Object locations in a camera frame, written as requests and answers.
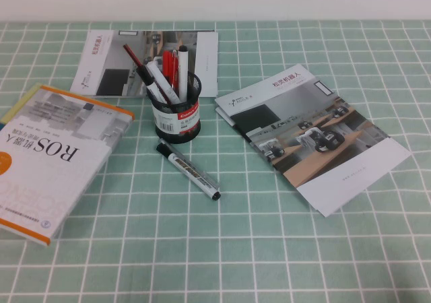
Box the white marker with dark label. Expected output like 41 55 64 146
156 143 222 201

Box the black mesh pen holder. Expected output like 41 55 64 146
146 70 203 145

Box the thin red pen silver clip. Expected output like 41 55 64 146
171 49 180 90

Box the thick red pen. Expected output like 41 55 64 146
162 50 175 88

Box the AgileX brochure grey photo cover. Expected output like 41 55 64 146
214 63 413 218
214 100 329 218
69 30 220 99

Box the white marker black cap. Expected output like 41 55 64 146
145 59 182 104
177 44 190 104
135 66 168 104

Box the green checked tablecloth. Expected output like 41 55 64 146
0 20 431 303

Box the red and black pencil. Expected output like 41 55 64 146
122 43 154 88

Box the white orange ROS book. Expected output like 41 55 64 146
0 84 136 247

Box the yellow and blue book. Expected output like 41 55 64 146
0 81 43 131

